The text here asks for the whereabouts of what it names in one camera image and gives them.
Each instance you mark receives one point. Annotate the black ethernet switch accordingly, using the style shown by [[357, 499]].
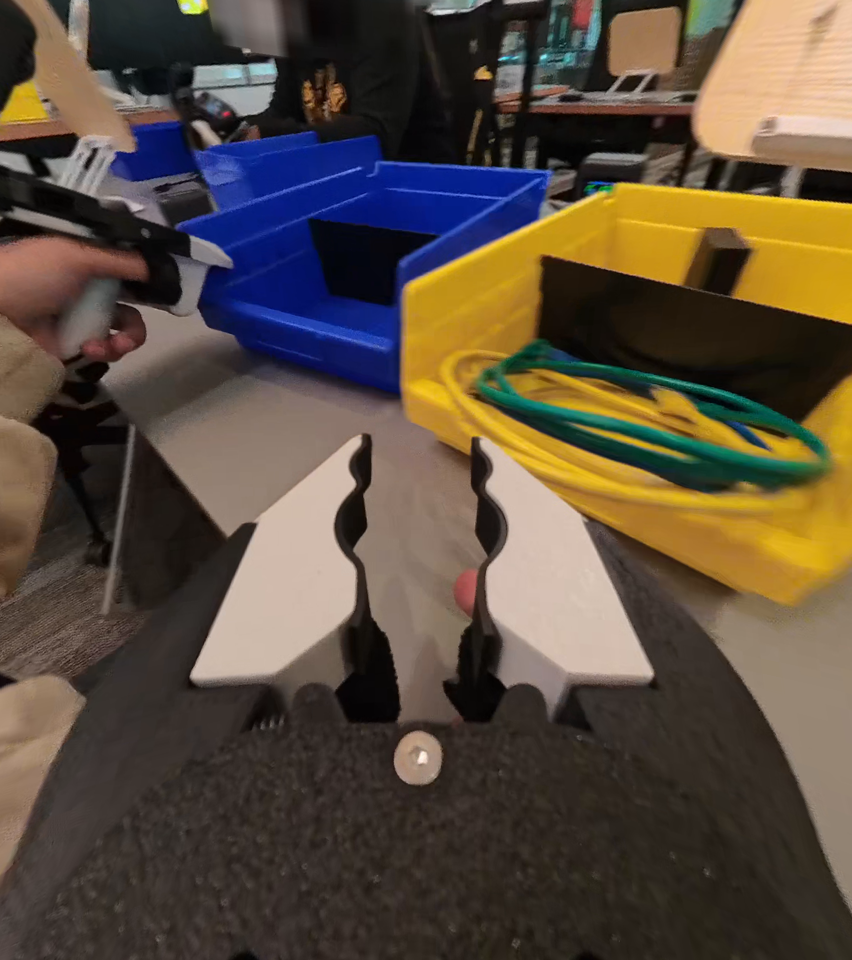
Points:
[[718, 262]]

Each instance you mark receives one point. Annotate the black bin divider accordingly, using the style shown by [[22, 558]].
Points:
[[366, 262], [696, 330]]

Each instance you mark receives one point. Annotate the black chair with wooden seat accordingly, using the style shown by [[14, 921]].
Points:
[[643, 41]]

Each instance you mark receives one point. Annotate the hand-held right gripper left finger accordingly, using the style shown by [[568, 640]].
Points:
[[283, 592]]

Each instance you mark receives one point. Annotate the wooden board with white rail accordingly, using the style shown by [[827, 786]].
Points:
[[808, 60]]

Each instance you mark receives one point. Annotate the yellow plastic bin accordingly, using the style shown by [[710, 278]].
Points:
[[471, 300]]

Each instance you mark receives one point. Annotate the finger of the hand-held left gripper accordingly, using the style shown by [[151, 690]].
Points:
[[197, 270]]

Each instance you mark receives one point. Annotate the plain wooden panel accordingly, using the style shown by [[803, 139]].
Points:
[[73, 82]]

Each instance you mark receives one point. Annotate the person's left hand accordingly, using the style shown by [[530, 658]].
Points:
[[20, 277]]

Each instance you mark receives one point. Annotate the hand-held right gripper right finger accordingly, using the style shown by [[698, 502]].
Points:
[[568, 600]]

